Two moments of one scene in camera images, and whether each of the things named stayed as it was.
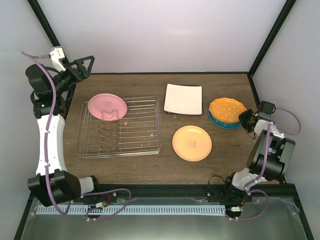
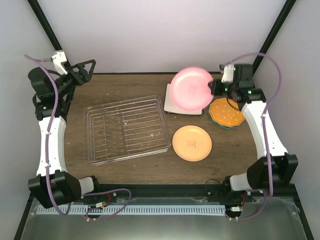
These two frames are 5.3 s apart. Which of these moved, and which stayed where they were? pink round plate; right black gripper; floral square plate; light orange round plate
Moved: right black gripper; pink round plate
Stayed: floral square plate; light orange round plate
